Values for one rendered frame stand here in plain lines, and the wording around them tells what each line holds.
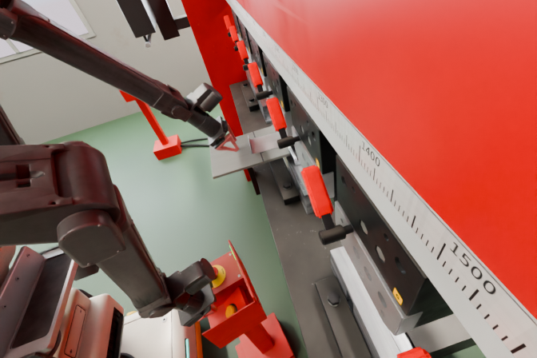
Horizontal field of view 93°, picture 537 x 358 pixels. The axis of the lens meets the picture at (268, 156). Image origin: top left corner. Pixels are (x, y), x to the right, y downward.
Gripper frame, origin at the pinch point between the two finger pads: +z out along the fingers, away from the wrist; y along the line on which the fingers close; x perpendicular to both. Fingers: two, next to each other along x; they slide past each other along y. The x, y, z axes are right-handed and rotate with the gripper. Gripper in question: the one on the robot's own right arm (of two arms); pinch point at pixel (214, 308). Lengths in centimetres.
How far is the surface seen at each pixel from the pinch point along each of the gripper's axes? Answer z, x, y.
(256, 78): -39, 19, 46
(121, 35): -18, 339, 0
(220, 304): 9.1, 4.5, -2.2
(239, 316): 2.6, -5.0, 4.8
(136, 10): -50, 136, 33
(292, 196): -1.4, 12.4, 36.7
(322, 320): -1.5, -19.6, 24.0
